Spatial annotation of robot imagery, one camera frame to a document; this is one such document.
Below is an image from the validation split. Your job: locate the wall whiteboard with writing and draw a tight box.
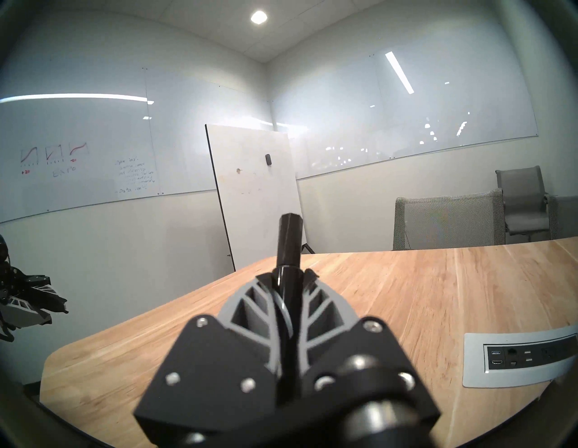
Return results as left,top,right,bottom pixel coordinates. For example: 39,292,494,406
0,63,274,224

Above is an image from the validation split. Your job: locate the silver table outlet panel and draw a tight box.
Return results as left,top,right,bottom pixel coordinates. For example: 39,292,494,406
463,323,578,388

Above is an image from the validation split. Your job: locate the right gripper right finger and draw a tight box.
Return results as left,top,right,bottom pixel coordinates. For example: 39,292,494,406
296,269,441,448

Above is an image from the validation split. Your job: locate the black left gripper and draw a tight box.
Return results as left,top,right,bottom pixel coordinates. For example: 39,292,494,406
0,264,69,329

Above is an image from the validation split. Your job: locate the grey mesh-back chair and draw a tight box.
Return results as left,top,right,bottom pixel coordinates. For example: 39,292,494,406
546,195,578,241
392,188,506,251

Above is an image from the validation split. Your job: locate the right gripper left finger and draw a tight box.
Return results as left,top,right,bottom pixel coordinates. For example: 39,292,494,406
133,270,289,448

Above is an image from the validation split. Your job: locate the rolling whiteboard on stand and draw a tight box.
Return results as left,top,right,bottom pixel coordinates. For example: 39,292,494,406
205,124,316,272

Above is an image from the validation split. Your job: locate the black permanent marker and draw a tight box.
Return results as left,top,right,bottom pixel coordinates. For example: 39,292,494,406
273,213,304,402

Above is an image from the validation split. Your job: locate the plain glass wall whiteboard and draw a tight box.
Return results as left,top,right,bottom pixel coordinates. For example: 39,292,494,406
271,23,539,180

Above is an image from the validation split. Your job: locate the grey armrest office chair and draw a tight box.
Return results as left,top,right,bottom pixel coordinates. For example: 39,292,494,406
495,165,550,242

